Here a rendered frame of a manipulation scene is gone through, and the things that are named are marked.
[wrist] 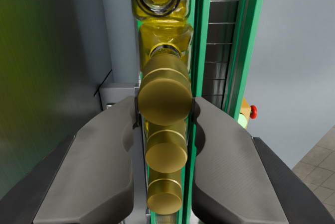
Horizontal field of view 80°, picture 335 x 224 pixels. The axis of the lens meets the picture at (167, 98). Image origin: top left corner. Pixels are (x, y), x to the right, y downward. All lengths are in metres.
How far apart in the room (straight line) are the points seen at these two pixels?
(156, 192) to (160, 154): 0.05
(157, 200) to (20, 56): 0.17
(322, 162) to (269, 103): 1.66
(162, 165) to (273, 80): 0.52
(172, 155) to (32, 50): 0.16
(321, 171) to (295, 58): 1.83
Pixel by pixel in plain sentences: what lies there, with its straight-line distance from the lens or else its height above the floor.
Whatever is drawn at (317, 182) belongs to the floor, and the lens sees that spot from 2.49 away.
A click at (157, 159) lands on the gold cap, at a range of 0.17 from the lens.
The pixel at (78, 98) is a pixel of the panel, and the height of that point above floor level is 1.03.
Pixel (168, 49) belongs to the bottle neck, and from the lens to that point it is 0.18.
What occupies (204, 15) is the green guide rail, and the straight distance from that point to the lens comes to 0.32.
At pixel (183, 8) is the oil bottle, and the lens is 0.19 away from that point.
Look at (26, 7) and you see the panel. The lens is 0.23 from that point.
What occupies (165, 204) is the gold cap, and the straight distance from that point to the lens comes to 0.21.
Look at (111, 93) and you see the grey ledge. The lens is 0.47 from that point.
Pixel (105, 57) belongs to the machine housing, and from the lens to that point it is 0.53.
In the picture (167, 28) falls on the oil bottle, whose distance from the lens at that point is 0.20.
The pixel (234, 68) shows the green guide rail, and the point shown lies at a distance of 0.41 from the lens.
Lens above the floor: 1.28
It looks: 61 degrees down
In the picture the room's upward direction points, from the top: 180 degrees counter-clockwise
